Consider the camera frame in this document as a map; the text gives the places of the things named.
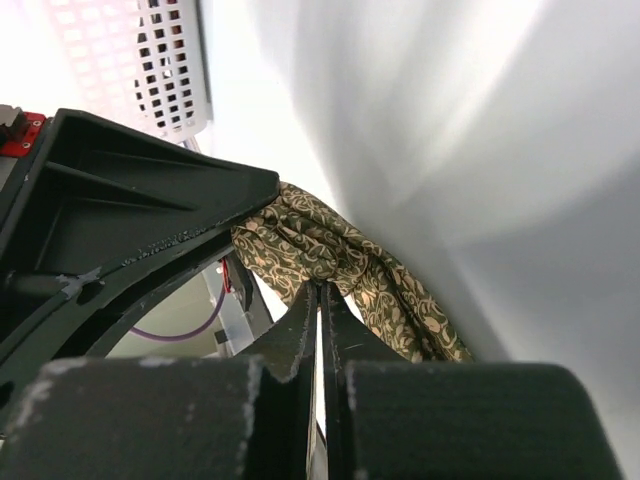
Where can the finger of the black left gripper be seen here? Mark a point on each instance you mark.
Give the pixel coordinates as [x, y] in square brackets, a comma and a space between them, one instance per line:
[99, 224]

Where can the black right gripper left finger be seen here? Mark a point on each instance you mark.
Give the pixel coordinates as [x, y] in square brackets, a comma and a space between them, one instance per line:
[245, 417]

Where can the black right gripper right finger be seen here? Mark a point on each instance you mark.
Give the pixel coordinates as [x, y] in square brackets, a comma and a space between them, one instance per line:
[387, 418]

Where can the olive gold patterned tie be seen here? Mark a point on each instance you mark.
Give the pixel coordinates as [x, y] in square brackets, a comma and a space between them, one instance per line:
[298, 238]

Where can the white perforated plastic basket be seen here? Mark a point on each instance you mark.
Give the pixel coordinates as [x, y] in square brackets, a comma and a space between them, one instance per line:
[137, 62]

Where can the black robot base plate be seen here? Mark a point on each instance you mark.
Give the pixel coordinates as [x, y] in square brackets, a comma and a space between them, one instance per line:
[246, 315]

